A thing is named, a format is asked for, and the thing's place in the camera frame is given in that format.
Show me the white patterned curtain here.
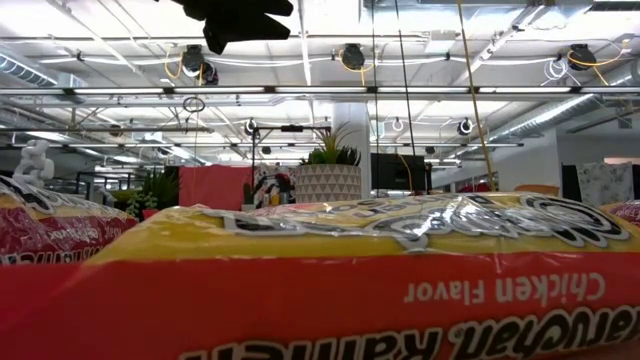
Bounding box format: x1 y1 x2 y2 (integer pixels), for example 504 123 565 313
574 160 636 207

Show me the black ceiling cord reel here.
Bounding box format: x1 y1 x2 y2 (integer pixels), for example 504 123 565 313
568 42 599 71
179 43 207 76
341 42 367 71

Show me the black upright panel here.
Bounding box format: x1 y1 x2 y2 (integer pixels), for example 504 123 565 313
560 163 581 204

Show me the succulent in white patterned pot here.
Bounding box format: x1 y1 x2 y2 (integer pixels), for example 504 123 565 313
294 121 364 204

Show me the small green succulent sprig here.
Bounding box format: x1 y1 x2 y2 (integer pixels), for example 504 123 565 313
110 168 181 220

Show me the black background monitor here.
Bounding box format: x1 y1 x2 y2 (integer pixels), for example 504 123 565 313
369 152 427 192

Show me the yellow hanging cable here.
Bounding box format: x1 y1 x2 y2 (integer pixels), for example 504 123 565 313
455 0 497 194

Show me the white robot figure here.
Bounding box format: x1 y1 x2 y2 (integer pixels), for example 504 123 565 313
12 138 56 189

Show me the red partition panel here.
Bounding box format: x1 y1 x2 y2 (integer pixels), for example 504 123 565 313
178 164 256 211

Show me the red ramen noodle pack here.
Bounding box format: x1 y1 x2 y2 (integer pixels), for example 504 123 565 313
0 174 141 266

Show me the floral patterned panel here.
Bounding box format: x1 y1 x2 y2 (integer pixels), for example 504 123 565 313
253 164 299 207

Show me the black hanging cable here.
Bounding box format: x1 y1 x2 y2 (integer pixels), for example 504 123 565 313
394 0 417 195

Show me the long ceiling light rail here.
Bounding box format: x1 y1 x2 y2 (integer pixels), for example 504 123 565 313
0 84 640 97

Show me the small potted cactus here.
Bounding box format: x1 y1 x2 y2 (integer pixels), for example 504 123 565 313
241 182 257 212

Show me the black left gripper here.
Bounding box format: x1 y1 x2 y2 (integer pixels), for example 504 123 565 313
154 0 295 56

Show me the silver ventilation duct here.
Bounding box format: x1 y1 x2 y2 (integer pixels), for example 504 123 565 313
487 59 640 146
0 47 89 104

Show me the orange chicken ramen pack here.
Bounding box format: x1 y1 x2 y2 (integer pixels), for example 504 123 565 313
0 191 640 360

